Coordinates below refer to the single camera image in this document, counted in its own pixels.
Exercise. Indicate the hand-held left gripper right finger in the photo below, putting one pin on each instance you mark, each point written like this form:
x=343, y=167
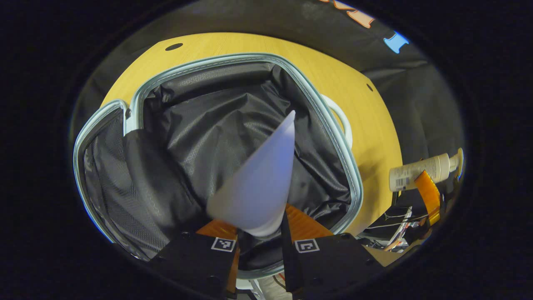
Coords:
x=288, y=266

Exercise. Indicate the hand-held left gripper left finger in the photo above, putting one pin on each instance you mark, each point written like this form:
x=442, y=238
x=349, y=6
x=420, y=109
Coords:
x=195, y=258

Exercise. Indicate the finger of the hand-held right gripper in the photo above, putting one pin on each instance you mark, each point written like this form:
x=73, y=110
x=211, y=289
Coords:
x=429, y=196

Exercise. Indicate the white pump bottle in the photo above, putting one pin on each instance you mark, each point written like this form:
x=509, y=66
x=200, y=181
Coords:
x=416, y=171

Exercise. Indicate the white cone-shaped tube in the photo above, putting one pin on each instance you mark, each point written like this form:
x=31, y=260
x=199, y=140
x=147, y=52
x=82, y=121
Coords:
x=258, y=187

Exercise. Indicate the light blue cloud-shaped suitcase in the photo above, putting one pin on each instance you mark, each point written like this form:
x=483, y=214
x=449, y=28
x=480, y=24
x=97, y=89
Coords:
x=208, y=116

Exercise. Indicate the black backdrop cloth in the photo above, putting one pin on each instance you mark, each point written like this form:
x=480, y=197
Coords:
x=416, y=104

